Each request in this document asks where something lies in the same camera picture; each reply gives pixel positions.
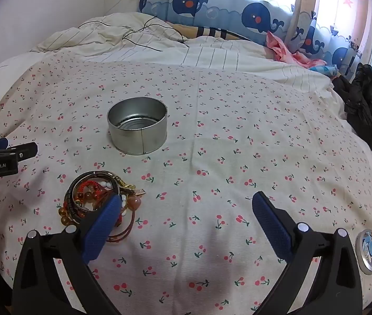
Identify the blue whale print curtain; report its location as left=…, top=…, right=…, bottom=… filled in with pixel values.
left=138, top=0, right=372, bottom=76

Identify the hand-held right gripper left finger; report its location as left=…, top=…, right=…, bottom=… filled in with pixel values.
left=12, top=194, right=123, bottom=315

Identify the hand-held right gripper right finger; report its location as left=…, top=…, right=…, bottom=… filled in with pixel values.
left=252, top=192, right=363, bottom=315

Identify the cream striped quilt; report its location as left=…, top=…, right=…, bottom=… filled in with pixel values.
left=30, top=12, right=347, bottom=119

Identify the cherry print blanket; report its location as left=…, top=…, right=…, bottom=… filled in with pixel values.
left=0, top=51, right=372, bottom=315

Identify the teal cloth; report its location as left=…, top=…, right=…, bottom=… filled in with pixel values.
left=310, top=65, right=339, bottom=77

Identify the round metal tin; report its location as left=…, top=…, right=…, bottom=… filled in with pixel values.
left=107, top=96, right=168, bottom=155

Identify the round metal tin lid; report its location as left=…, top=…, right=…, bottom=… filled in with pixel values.
left=355, top=229, right=372, bottom=275

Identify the gold chain bracelet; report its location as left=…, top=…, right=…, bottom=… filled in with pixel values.
left=115, top=175, right=146, bottom=198

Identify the black jacket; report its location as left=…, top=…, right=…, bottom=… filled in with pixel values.
left=332, top=62, right=372, bottom=153

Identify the red string bracelet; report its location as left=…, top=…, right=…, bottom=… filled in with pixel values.
left=76, top=180, right=141, bottom=243

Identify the thin black cable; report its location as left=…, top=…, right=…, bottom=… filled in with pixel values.
left=78, top=15, right=187, bottom=52

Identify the black and orange striped pillow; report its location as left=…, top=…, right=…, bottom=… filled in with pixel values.
left=169, top=23, right=252, bottom=41

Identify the pink cloth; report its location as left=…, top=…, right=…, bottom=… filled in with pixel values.
left=266, top=31, right=327, bottom=69

